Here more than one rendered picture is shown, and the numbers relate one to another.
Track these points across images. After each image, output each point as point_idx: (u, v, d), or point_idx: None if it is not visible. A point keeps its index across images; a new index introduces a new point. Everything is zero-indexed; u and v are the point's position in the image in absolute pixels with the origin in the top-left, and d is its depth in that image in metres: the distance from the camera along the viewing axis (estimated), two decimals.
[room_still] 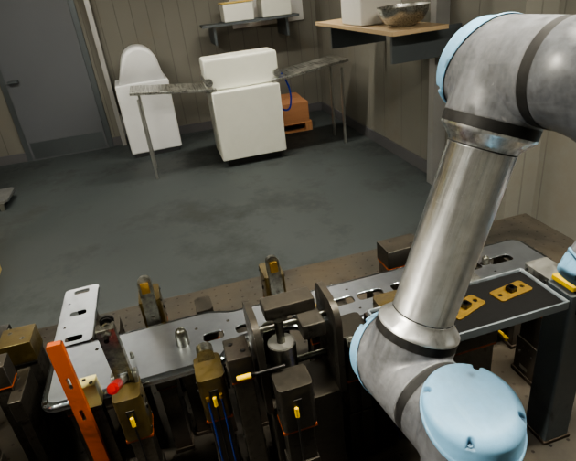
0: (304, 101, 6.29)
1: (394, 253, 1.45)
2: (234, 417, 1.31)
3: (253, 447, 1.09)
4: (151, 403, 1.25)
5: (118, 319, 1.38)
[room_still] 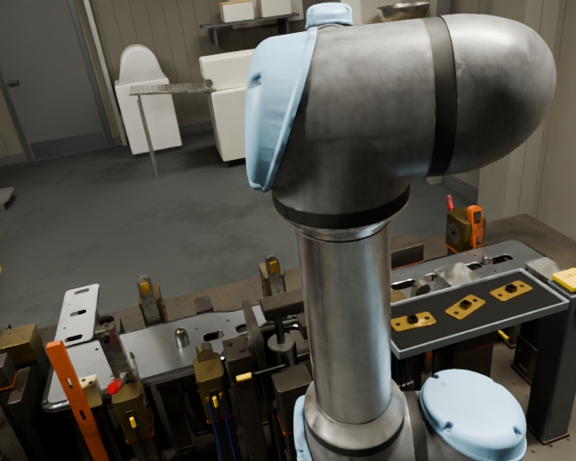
0: None
1: (394, 253, 1.45)
2: (234, 417, 1.31)
3: (253, 447, 1.09)
4: (151, 403, 1.25)
5: (118, 319, 1.38)
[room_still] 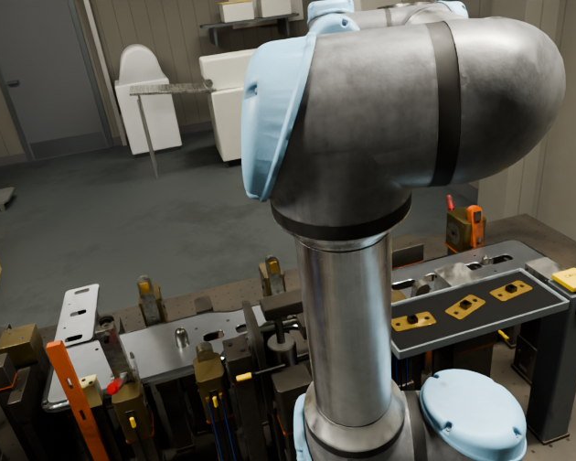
0: None
1: (394, 253, 1.45)
2: (234, 417, 1.31)
3: (253, 447, 1.09)
4: (151, 403, 1.25)
5: (118, 319, 1.38)
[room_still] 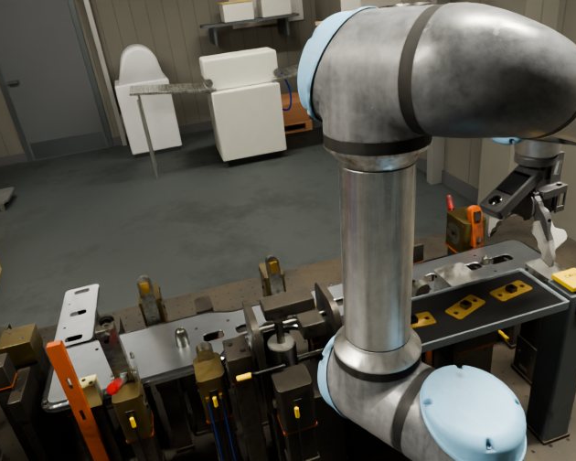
0: None
1: None
2: (234, 417, 1.31)
3: (253, 447, 1.09)
4: (151, 403, 1.25)
5: (118, 319, 1.38)
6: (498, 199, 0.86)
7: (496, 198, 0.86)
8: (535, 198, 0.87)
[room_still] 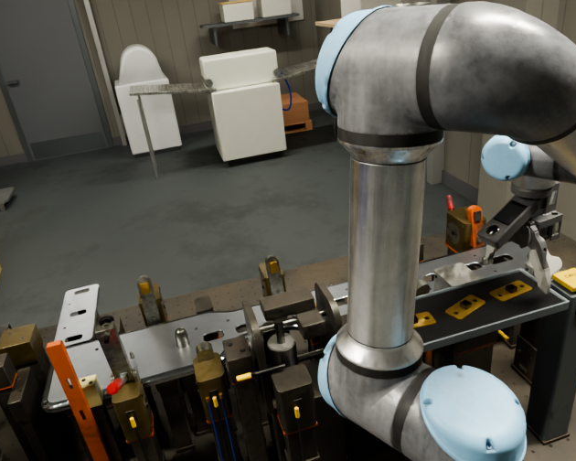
0: (304, 101, 6.29)
1: None
2: (234, 417, 1.31)
3: (253, 447, 1.09)
4: (151, 403, 1.25)
5: (118, 319, 1.38)
6: (496, 230, 0.89)
7: (493, 228, 0.89)
8: (531, 227, 0.90)
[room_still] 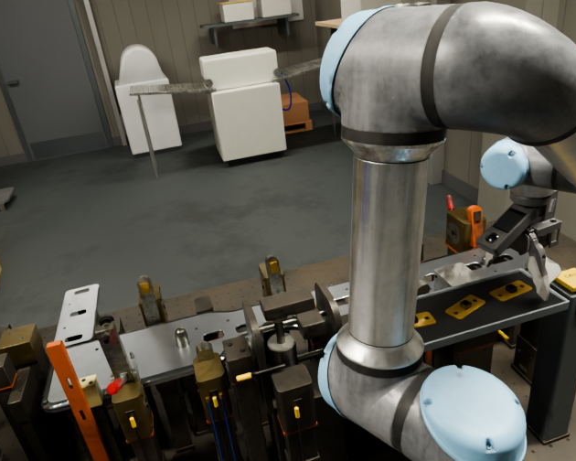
0: (304, 101, 6.29)
1: None
2: (234, 417, 1.31)
3: (253, 447, 1.09)
4: (151, 403, 1.25)
5: (118, 319, 1.38)
6: (495, 237, 0.89)
7: (492, 236, 0.90)
8: (530, 234, 0.91)
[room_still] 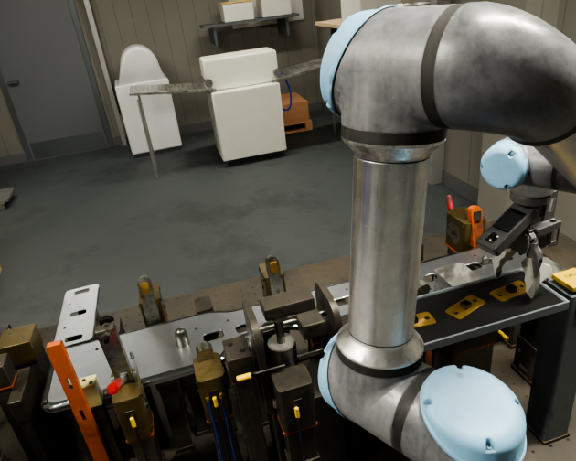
0: (304, 101, 6.29)
1: None
2: (234, 417, 1.31)
3: (253, 447, 1.09)
4: (151, 403, 1.25)
5: (118, 319, 1.38)
6: (495, 237, 0.89)
7: (492, 236, 0.90)
8: (529, 234, 0.91)
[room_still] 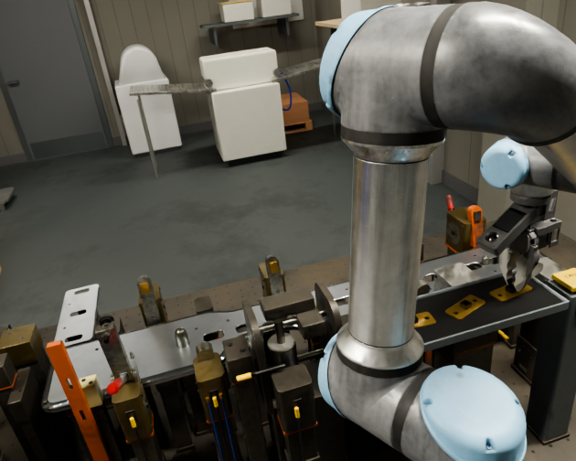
0: (304, 101, 6.29)
1: None
2: (234, 417, 1.31)
3: (253, 447, 1.09)
4: (151, 403, 1.25)
5: (118, 319, 1.38)
6: (495, 237, 0.89)
7: (493, 235, 0.90)
8: (530, 234, 0.91)
